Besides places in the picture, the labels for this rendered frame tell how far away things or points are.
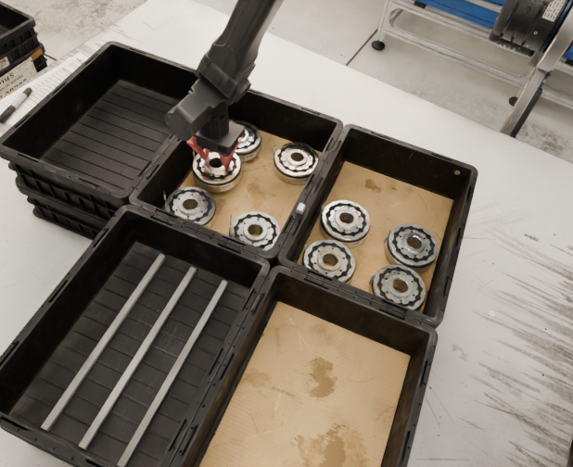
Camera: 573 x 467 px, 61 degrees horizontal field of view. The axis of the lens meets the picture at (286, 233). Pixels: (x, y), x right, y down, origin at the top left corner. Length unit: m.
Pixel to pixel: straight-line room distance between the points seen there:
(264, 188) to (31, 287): 0.54
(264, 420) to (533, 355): 0.62
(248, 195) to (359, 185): 0.25
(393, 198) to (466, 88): 1.90
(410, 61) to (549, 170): 1.62
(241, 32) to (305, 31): 2.34
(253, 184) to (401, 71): 1.95
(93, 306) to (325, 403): 0.45
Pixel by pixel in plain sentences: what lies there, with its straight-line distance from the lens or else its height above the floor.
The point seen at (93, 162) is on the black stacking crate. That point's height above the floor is 0.83.
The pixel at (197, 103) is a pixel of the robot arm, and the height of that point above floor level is 1.10.
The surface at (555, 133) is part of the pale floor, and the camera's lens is 2.93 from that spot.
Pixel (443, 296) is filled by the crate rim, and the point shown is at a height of 0.92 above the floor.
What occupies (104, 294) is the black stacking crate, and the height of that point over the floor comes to 0.83.
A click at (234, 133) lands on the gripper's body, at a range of 0.97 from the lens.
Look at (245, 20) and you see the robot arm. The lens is 0.73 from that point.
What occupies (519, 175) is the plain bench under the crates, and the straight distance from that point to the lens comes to 1.50.
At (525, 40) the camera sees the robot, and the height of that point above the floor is 1.09.
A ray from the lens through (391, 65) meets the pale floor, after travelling 2.95.
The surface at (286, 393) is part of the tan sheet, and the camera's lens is 0.86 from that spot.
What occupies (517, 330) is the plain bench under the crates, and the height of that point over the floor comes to 0.70.
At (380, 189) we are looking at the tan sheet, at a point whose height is 0.83.
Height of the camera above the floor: 1.65
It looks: 55 degrees down
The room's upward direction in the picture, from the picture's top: 9 degrees clockwise
